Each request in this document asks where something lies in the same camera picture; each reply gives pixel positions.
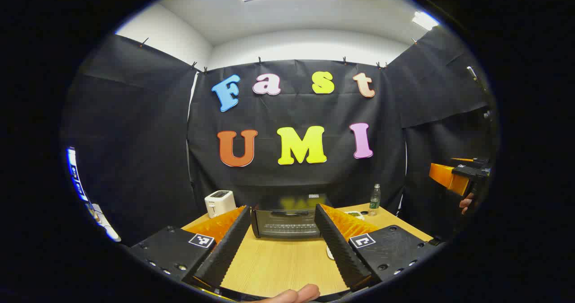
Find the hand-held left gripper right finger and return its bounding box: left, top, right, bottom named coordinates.
left=314, top=203, right=443, bottom=292

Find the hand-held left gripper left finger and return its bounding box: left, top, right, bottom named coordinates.
left=130, top=205, right=252, bottom=290

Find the black electric oven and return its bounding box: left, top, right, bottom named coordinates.
left=250, top=194, right=326, bottom=240

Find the white toaster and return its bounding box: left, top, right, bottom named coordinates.
left=204, top=190, right=236, bottom=219

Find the clear plastic water bottle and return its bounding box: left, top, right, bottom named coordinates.
left=368, top=184, right=381, bottom=217

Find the black backdrop cloth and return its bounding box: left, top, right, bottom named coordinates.
left=61, top=25, right=499, bottom=245

